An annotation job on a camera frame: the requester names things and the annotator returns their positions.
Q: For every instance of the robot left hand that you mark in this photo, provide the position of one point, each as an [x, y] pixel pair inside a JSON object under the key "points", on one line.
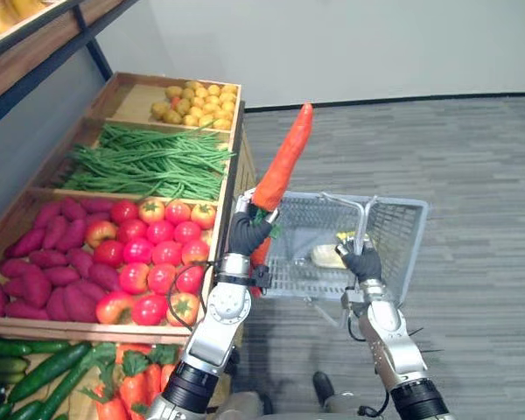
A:
{"points": [[245, 234]]}

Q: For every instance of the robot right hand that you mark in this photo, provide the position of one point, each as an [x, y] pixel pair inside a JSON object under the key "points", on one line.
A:
{"points": [[365, 264]]}

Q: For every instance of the grey plastic shopping basket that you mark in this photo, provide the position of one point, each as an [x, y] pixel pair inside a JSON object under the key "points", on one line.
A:
{"points": [[398, 232]]}

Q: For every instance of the long orange toy carrot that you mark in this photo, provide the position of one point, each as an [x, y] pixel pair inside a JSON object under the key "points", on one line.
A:
{"points": [[289, 153]]}

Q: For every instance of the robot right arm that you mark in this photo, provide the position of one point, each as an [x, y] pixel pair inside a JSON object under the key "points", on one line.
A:
{"points": [[391, 337]]}

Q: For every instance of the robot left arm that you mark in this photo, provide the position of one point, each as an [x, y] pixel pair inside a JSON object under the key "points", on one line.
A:
{"points": [[216, 332]]}

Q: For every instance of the pale yellow vegetable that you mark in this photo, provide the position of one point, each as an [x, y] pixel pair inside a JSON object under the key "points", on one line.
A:
{"points": [[326, 257]]}

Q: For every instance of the wooden vegetable display stand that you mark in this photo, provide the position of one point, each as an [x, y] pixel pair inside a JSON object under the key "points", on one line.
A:
{"points": [[127, 98]]}

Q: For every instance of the yellow corn cob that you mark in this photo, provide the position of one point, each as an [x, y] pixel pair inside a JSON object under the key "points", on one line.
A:
{"points": [[347, 237]]}

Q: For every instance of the orange tomato green stem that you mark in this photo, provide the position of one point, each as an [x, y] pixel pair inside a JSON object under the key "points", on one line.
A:
{"points": [[203, 215], [182, 309], [151, 211]]}

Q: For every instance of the red tomato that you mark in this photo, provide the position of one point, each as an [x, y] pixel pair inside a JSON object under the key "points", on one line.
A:
{"points": [[190, 278], [138, 250], [159, 232], [108, 254], [166, 253], [134, 278], [149, 310], [132, 230], [195, 252], [177, 212], [162, 278], [123, 211], [187, 232]]}

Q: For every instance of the yellow potato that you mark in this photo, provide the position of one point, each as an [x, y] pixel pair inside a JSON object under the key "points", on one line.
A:
{"points": [[188, 93], [222, 124], [201, 92], [206, 120], [183, 106], [222, 114], [193, 85], [172, 116], [212, 100], [197, 111], [228, 88], [190, 120], [159, 110], [213, 90], [226, 106], [173, 92], [227, 97], [210, 108], [197, 102]]}

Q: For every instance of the green bean pile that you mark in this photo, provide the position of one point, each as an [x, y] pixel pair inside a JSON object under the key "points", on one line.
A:
{"points": [[157, 162]]}

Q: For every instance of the dark robot right foot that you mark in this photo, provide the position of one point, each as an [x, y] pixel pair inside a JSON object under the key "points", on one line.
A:
{"points": [[324, 385]]}

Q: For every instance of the orange yellow tomato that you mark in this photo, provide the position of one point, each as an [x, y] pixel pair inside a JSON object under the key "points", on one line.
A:
{"points": [[100, 233], [114, 307]]}

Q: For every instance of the wooden shelf board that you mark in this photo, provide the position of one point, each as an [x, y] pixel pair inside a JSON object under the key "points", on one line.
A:
{"points": [[30, 48]]}

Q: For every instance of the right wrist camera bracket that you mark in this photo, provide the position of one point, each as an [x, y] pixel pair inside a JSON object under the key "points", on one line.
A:
{"points": [[351, 302]]}

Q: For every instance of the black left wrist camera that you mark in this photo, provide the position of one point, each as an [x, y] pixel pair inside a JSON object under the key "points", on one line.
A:
{"points": [[261, 276]]}

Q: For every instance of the black wall baseboard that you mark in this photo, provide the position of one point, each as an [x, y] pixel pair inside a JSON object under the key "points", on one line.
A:
{"points": [[398, 100]]}

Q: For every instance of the black metal shelf frame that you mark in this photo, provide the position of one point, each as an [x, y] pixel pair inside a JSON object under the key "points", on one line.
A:
{"points": [[97, 54]]}

